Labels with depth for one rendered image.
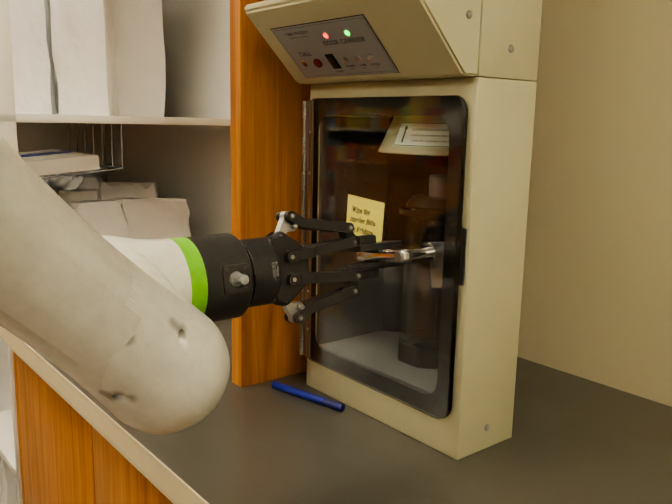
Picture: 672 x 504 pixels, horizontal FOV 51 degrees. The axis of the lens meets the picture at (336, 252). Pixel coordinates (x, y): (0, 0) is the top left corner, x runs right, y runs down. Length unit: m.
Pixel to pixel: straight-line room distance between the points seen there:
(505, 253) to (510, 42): 0.25
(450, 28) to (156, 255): 0.39
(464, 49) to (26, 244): 0.53
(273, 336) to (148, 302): 0.64
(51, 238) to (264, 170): 0.65
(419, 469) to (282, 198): 0.47
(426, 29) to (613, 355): 0.69
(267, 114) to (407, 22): 0.35
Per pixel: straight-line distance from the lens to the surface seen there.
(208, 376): 0.57
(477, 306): 0.88
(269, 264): 0.75
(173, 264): 0.69
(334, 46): 0.92
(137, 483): 1.10
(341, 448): 0.94
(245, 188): 1.07
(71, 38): 1.94
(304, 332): 1.10
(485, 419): 0.95
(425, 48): 0.82
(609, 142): 1.24
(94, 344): 0.51
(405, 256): 0.84
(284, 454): 0.93
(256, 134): 1.08
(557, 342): 1.33
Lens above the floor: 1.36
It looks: 10 degrees down
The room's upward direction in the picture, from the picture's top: 1 degrees clockwise
